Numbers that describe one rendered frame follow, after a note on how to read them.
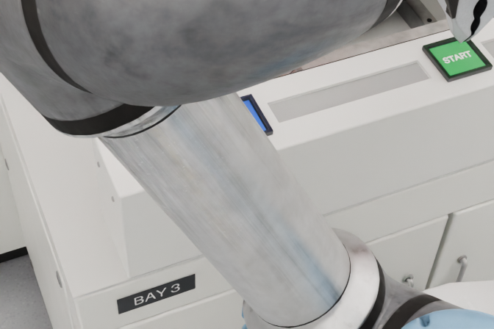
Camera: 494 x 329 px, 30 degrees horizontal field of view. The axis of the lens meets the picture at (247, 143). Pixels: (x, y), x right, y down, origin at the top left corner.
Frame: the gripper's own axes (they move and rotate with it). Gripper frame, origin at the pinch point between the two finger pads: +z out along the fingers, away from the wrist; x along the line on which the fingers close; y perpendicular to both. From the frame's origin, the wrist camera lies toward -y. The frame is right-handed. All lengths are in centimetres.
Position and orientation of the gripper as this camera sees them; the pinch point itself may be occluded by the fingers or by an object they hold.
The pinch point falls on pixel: (468, 36)
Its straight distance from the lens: 100.7
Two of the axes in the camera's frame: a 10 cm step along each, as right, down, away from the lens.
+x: -9.2, 2.7, -2.8
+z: -0.3, 6.6, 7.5
